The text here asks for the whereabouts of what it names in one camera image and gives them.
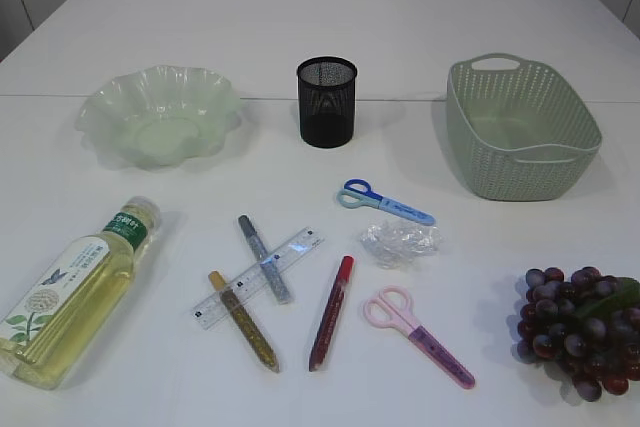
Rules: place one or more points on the pink scissors with sheath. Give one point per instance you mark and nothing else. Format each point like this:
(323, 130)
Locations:
(392, 307)

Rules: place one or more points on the yellow tea bottle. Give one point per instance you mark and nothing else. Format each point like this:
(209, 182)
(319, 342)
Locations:
(50, 327)

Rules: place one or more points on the green woven plastic basket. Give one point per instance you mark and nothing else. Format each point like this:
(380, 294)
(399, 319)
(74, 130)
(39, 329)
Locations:
(518, 130)

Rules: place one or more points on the silver glitter pen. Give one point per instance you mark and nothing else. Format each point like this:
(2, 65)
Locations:
(268, 268)

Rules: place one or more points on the clear plastic sheet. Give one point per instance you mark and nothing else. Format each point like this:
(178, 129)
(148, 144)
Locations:
(400, 243)

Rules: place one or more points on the black mesh pen holder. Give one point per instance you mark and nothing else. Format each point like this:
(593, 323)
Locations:
(326, 99)

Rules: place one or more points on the purple grape bunch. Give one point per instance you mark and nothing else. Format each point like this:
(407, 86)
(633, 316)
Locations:
(587, 324)

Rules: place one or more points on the red glitter pen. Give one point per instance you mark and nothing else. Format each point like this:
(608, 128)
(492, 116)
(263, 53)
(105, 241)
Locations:
(330, 315)

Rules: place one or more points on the clear plastic ruler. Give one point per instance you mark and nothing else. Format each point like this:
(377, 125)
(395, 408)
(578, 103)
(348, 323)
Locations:
(252, 281)

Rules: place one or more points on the blue scissors with sheath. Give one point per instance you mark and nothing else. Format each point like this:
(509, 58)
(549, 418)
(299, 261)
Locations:
(357, 193)

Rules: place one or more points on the gold glitter pen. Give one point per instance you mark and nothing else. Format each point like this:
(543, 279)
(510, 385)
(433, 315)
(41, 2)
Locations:
(245, 323)

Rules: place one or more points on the green wavy plastic plate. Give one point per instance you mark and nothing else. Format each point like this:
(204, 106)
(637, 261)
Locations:
(160, 116)

